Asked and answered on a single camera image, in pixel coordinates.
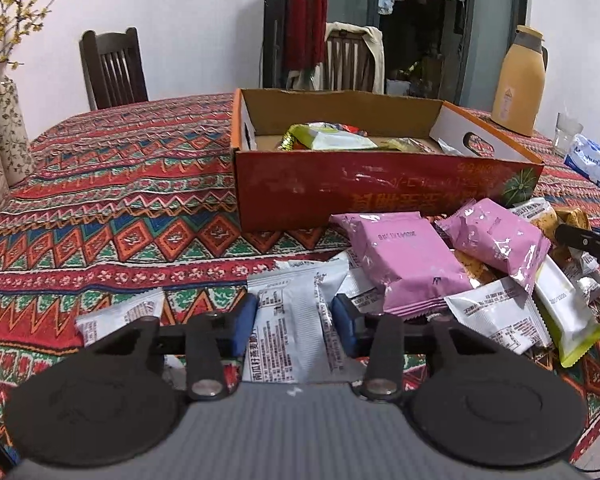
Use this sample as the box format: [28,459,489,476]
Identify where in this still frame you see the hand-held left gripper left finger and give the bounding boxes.
[87,294,258,402]

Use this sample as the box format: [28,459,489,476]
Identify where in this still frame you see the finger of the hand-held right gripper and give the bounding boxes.
[554,224,600,270]

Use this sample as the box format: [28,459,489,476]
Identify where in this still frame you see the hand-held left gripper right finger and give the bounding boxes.
[331,294,486,403]

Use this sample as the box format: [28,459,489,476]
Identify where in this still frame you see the silver white snack packet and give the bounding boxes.
[247,257,366,386]

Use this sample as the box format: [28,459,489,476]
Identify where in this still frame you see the white packet with green ends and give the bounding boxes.
[532,255,600,368]

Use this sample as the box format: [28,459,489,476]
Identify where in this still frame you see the pink snack packet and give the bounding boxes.
[328,211,473,320]
[435,197,552,295]

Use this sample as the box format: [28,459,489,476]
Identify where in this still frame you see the orange cardboard box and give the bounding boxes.
[230,87,546,233]

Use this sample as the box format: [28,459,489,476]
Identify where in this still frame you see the yellow-green snack packet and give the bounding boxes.
[280,122,378,152]

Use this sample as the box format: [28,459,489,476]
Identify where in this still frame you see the gold snack packet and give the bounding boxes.
[380,137,441,153]

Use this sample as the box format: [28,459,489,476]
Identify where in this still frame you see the small silver snack packet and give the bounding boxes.
[562,250,600,301]

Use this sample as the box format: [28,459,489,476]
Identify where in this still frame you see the white printed snack packet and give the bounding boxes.
[444,277,553,356]
[337,252,386,316]
[75,287,167,348]

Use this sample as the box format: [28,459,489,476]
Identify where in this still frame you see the white cracker snack packet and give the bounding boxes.
[510,197,561,241]

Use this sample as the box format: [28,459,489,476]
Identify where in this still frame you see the blue white tissue pack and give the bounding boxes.
[564,134,600,190]

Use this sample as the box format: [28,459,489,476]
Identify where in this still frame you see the clear drinking glass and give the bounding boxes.
[552,112,584,156]

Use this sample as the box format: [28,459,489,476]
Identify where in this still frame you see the yellow thermos jug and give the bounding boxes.
[490,25,549,137]

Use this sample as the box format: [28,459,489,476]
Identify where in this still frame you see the dark framed sliding glass door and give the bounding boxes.
[262,0,531,111]

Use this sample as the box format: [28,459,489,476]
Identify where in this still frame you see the wooden chair with draped cloth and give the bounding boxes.
[325,21,386,95]

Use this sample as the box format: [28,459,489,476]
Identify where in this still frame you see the dark wooden chair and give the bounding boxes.
[78,27,149,111]

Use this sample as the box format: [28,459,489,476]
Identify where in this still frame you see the floral ceramic vase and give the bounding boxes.
[0,60,36,187]

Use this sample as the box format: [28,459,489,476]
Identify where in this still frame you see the red hanging tassel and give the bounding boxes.
[282,0,329,72]

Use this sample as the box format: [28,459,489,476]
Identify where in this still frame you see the yellow flower branches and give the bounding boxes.
[0,0,83,71]

